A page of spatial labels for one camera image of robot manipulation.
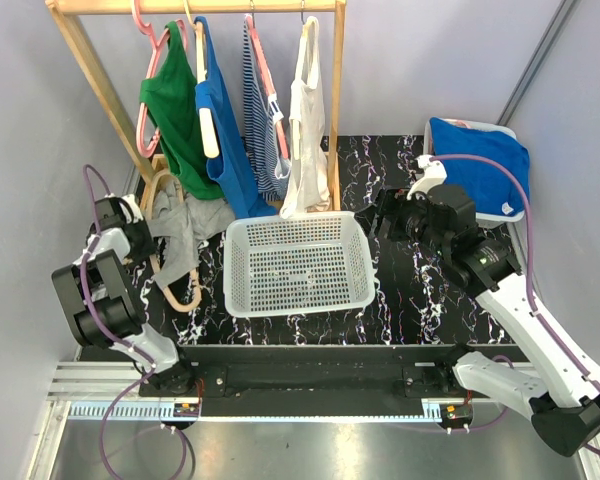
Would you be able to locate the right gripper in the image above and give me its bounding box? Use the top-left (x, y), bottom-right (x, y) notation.
top-left (353, 185), bottom-right (450, 258)

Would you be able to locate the beige wooden hanger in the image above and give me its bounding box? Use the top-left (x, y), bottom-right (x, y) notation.
top-left (140, 169), bottom-right (202, 313)

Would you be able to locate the grey tank top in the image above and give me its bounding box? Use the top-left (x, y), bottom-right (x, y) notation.
top-left (147, 189), bottom-right (236, 289)

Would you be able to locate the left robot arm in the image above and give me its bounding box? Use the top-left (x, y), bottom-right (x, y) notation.
top-left (51, 194), bottom-right (196, 396)

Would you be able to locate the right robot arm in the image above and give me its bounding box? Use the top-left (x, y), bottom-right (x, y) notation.
top-left (369, 184), bottom-right (600, 457)

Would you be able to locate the cream wooden hanger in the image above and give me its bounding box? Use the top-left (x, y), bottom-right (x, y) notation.
top-left (183, 0), bottom-right (220, 159)

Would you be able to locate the green tank top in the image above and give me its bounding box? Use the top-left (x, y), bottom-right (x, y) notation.
top-left (139, 21), bottom-right (224, 200)

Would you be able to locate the blue white striped tank top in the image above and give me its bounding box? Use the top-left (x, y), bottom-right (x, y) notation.
top-left (242, 18), bottom-right (291, 203)

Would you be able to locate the pink striped-top hanger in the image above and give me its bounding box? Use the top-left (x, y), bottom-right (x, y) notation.
top-left (245, 14), bottom-right (289, 159)

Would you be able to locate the pink plastic hanger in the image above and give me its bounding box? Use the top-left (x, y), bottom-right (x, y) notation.
top-left (131, 0), bottom-right (171, 159)

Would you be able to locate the white-top hanger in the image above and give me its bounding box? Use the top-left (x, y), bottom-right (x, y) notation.
top-left (299, 0), bottom-right (320, 42)

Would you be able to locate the white perforated plastic basket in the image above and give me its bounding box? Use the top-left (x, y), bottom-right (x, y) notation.
top-left (223, 211), bottom-right (375, 318)

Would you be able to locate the blue cloth in bin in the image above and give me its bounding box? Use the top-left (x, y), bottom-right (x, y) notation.
top-left (429, 117), bottom-right (530, 217)

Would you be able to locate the white right bin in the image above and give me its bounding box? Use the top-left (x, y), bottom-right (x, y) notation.
top-left (423, 118), bottom-right (524, 228)

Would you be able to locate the wooden clothes rack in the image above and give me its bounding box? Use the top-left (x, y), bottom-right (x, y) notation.
top-left (46, 1), bottom-right (347, 211)

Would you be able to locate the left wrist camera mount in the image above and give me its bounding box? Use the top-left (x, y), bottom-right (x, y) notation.
top-left (114, 195), bottom-right (144, 224)

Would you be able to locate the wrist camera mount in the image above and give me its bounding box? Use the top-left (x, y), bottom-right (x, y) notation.
top-left (407, 154), bottom-right (447, 200)
top-left (114, 195), bottom-right (144, 224)

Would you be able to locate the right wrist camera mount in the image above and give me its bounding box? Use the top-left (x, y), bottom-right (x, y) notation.
top-left (407, 154), bottom-right (447, 200)

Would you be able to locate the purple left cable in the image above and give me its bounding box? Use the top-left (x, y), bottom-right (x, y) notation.
top-left (79, 163), bottom-right (196, 480)

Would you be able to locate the purple cable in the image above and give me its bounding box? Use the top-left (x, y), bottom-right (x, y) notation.
top-left (79, 163), bottom-right (196, 480)
top-left (397, 153), bottom-right (600, 461)

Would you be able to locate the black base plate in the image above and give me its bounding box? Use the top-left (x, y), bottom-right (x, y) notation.
top-left (77, 343), bottom-right (531, 419)

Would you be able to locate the aluminium rail frame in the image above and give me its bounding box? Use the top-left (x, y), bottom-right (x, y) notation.
top-left (26, 361), bottom-right (600, 479)

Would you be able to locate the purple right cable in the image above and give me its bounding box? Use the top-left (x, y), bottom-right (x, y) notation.
top-left (397, 153), bottom-right (600, 461)

